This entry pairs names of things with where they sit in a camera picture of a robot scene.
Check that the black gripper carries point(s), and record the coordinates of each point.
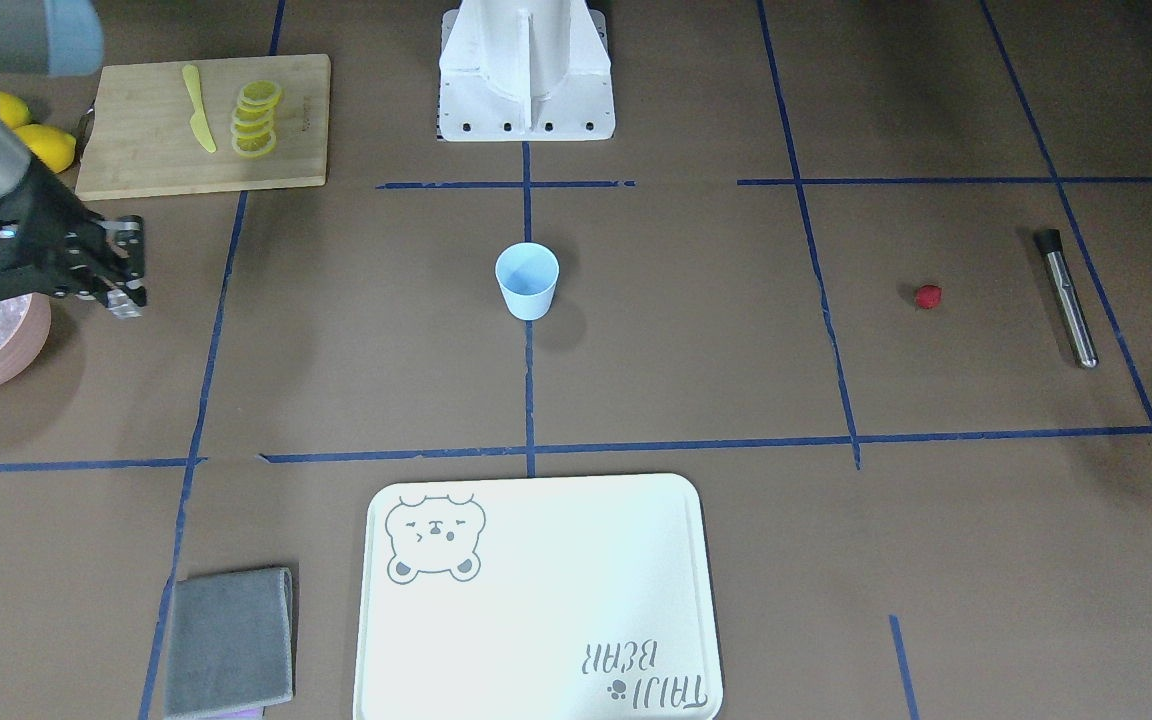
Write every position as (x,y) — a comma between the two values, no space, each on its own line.
(54,238)

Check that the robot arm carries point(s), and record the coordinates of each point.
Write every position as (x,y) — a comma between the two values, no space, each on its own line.
(52,39)

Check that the light blue plastic cup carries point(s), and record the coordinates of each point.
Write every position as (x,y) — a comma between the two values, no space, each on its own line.
(527,274)

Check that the whole yellow lemon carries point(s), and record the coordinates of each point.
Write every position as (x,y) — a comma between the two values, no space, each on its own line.
(54,147)
(14,111)

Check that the yellow plastic knife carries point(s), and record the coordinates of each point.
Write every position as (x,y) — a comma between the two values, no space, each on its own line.
(198,122)

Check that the bamboo cutting board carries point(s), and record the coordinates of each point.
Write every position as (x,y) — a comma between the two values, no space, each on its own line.
(141,144)

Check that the lemon slice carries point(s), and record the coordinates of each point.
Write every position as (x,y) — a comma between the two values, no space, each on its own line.
(256,128)
(254,146)
(248,115)
(260,94)

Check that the grey folded cloth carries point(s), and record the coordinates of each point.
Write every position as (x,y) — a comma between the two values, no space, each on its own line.
(230,649)

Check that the cream bear serving tray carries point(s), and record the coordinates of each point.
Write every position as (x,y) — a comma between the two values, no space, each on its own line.
(537,598)

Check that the red strawberry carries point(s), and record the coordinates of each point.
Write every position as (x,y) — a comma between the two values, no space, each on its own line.
(928,296)

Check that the steel muddler black tip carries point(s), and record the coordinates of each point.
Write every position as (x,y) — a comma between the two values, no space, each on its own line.
(1048,243)

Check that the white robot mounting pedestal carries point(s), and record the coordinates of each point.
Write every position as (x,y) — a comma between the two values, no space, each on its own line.
(525,71)

